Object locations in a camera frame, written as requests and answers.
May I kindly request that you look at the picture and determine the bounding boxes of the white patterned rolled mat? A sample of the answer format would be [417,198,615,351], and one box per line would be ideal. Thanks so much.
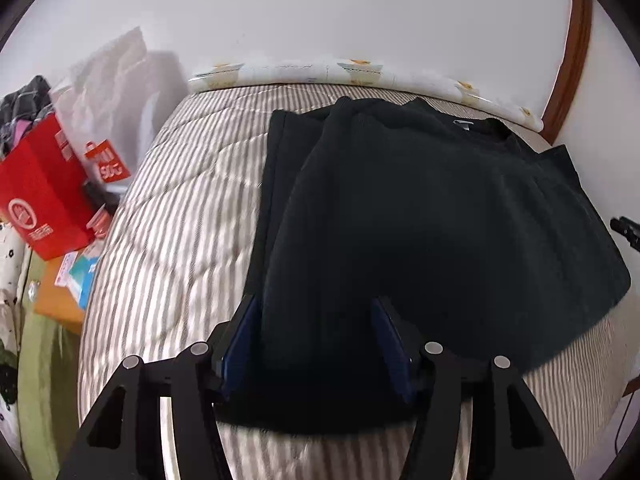
[188,58,544,132]

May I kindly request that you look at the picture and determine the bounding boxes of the wooden nightstand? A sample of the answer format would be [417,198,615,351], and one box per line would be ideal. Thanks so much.
[34,257,85,336]

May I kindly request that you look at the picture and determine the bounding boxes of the teal white small box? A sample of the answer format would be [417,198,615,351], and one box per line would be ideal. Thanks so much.
[66,256,99,310]

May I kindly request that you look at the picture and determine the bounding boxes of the white black floral blanket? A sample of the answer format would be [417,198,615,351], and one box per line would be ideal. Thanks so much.
[1,221,32,406]

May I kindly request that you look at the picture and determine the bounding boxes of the black sweatshirt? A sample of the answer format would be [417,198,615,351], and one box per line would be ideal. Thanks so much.
[220,98,631,434]

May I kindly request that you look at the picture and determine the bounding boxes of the green bed sheet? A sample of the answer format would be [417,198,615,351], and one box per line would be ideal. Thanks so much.
[17,255,80,479]

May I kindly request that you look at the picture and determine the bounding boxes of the red paper shopping bag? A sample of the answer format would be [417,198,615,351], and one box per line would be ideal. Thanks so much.
[1,114,99,261]

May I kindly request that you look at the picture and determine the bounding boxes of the black cable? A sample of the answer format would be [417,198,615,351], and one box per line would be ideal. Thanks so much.
[613,389,640,461]

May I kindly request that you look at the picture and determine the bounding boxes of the grey plaid clothing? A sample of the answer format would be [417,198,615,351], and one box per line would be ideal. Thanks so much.
[1,75,53,159]

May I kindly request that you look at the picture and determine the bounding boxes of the striped quilted mattress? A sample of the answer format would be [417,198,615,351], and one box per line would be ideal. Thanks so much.
[77,84,639,478]

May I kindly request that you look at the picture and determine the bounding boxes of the pink white small packet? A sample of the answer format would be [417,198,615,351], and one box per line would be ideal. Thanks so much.
[54,252,78,287]

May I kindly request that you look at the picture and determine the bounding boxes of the white Miniso plastic bag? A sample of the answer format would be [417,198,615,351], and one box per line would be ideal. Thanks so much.
[50,27,186,195]

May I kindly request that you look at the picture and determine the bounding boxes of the brown wooden door frame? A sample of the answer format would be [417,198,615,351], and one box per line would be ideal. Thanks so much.
[540,0,593,144]

